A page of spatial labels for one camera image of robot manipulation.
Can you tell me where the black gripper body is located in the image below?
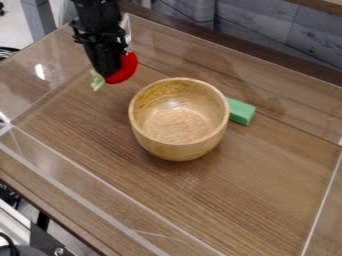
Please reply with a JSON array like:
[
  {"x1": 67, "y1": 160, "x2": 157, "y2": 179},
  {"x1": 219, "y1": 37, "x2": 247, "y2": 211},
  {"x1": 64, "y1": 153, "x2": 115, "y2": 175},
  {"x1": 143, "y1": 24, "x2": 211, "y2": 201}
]
[{"x1": 69, "y1": 20, "x2": 128, "y2": 50}]

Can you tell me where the wooden bowl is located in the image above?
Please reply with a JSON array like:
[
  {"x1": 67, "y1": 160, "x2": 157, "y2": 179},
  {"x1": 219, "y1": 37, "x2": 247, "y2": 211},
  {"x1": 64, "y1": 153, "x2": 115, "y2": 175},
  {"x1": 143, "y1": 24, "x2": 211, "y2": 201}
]
[{"x1": 128, "y1": 77, "x2": 230, "y2": 161}]

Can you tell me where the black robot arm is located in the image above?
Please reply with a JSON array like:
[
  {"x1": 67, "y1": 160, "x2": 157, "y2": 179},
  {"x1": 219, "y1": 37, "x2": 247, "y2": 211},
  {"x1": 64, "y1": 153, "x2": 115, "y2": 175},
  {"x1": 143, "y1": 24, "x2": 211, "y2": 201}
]
[{"x1": 69, "y1": 0, "x2": 128, "y2": 78}]

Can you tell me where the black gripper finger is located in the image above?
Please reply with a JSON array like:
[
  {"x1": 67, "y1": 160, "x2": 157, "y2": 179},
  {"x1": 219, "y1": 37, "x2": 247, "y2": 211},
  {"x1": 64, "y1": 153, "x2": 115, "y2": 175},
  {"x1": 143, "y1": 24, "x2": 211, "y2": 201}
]
[
  {"x1": 104, "y1": 42, "x2": 127, "y2": 77},
  {"x1": 84, "y1": 43, "x2": 105, "y2": 75}
]

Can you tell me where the red plush strawberry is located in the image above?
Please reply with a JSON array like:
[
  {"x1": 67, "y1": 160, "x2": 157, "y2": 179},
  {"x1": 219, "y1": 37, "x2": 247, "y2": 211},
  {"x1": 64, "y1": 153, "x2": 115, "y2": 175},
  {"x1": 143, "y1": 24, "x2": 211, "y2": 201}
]
[{"x1": 89, "y1": 51, "x2": 139, "y2": 92}]

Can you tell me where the green sponge block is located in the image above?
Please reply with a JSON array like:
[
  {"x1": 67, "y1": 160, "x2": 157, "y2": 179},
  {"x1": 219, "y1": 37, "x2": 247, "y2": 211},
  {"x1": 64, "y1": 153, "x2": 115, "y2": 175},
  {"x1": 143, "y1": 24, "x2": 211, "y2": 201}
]
[{"x1": 227, "y1": 98, "x2": 256, "y2": 126}]

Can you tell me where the black clamp base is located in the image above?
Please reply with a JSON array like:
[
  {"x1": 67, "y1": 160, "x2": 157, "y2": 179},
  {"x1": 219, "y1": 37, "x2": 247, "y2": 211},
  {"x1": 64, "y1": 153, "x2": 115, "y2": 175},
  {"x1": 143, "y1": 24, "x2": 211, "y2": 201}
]
[{"x1": 0, "y1": 223, "x2": 77, "y2": 256}]

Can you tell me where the clear acrylic tray enclosure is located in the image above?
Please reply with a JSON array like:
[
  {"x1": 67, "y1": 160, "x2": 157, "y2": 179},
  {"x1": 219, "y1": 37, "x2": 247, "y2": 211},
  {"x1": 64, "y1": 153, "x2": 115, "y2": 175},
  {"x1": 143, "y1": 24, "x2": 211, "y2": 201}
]
[{"x1": 0, "y1": 18, "x2": 342, "y2": 256}]

